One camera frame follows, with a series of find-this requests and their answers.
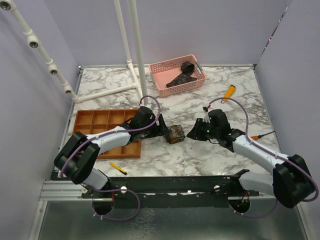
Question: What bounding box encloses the yellow handled utility knife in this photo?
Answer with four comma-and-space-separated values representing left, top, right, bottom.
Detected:
221, 84, 236, 103

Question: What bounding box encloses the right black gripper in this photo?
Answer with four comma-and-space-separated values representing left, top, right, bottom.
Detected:
186, 117, 220, 141

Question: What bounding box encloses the pink perforated plastic basket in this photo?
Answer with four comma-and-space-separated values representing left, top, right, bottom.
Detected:
148, 54, 207, 98

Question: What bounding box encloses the white PVC pipe frame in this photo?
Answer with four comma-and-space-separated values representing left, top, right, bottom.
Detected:
0, 0, 151, 111

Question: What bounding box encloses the orange handled screwdriver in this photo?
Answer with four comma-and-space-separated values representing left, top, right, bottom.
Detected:
251, 131, 275, 141

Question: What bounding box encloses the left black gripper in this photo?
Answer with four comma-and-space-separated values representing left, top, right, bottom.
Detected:
140, 114, 170, 139

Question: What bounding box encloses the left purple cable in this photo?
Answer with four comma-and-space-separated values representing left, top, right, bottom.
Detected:
59, 95, 161, 222

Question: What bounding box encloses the purple cable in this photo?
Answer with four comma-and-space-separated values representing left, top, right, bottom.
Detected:
202, 97, 320, 218
59, 95, 161, 222

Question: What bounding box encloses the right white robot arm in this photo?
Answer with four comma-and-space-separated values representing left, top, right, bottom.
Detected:
186, 109, 319, 209

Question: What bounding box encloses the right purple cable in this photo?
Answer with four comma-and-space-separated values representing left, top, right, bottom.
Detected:
202, 97, 320, 218

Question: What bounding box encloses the brown grey floral tie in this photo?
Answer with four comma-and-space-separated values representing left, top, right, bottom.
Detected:
164, 125, 186, 145

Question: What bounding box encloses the dark blue-flowered tie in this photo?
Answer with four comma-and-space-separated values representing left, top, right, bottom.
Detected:
166, 61, 197, 88

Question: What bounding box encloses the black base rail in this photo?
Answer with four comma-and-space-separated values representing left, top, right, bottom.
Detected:
82, 175, 259, 209

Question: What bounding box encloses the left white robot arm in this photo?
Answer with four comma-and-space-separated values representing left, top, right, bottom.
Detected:
53, 106, 169, 198

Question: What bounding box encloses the wooden compartment tray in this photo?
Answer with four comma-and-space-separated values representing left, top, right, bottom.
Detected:
72, 109, 141, 160

